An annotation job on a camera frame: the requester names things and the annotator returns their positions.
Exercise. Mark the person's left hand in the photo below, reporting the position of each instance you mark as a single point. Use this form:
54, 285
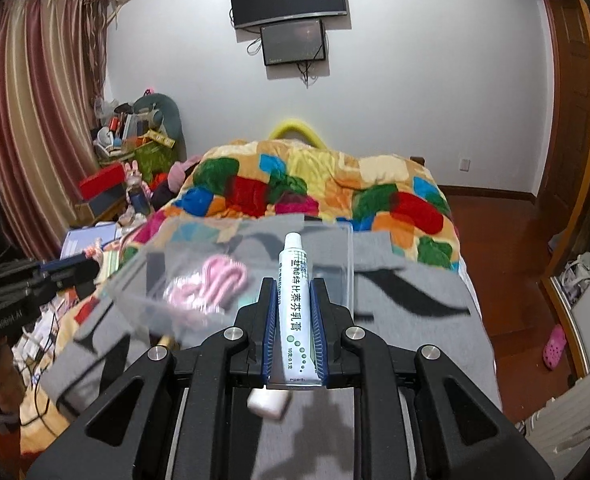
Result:
6, 375

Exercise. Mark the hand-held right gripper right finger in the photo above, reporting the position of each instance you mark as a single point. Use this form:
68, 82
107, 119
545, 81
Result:
320, 332

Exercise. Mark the blue bottle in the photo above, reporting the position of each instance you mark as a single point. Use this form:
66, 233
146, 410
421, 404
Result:
138, 200

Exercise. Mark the yellow curved headboard cushion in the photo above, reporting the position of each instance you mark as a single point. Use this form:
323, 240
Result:
297, 132

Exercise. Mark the blue folder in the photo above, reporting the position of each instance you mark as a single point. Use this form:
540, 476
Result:
87, 240

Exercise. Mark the white ointment tube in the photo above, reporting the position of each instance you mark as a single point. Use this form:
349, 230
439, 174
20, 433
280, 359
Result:
294, 300

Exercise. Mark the pink plush toy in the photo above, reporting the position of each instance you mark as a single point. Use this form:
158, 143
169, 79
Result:
182, 172

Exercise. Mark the red box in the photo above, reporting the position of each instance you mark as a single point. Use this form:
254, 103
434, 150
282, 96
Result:
102, 182

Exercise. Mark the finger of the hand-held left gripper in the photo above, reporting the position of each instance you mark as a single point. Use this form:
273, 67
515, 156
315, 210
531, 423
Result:
70, 272

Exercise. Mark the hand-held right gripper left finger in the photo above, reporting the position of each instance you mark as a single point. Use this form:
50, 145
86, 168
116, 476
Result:
270, 332

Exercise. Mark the white wall socket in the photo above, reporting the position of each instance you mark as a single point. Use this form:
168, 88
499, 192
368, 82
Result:
465, 164

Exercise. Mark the striped pink curtain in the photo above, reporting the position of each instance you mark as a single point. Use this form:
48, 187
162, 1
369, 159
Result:
35, 110

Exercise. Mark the wooden door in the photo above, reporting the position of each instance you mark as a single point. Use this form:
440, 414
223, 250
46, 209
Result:
570, 95

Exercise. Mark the clear plastic box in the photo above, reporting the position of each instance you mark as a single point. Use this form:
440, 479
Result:
185, 250

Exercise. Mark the colourful patchwork blanket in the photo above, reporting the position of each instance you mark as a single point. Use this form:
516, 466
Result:
325, 185

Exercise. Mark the green gift bag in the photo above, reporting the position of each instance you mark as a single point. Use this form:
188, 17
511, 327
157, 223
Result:
155, 152

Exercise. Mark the small black wall monitor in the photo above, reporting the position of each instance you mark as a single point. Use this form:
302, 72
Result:
294, 42

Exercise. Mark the grey blanket with black pattern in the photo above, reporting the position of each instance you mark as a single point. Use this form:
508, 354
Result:
425, 320

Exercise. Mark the white bag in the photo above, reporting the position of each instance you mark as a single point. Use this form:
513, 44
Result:
581, 270

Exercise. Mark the white radiator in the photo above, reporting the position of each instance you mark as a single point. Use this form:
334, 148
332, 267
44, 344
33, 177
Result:
560, 422

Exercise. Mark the pink slipper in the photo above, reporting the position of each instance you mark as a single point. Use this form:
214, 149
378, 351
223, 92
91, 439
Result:
555, 346

